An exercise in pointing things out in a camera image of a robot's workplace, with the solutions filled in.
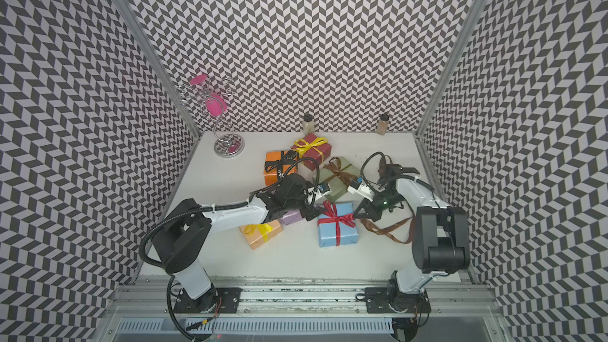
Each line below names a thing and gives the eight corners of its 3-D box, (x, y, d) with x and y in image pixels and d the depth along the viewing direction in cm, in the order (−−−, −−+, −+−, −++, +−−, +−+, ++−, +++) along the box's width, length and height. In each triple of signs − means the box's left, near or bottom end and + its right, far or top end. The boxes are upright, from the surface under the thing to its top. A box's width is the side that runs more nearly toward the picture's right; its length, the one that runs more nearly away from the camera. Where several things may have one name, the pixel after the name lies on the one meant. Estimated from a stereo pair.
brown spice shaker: (376, 136, 121) (381, 118, 112) (375, 130, 124) (380, 113, 115) (385, 135, 121) (390, 118, 112) (384, 130, 124) (389, 113, 115)
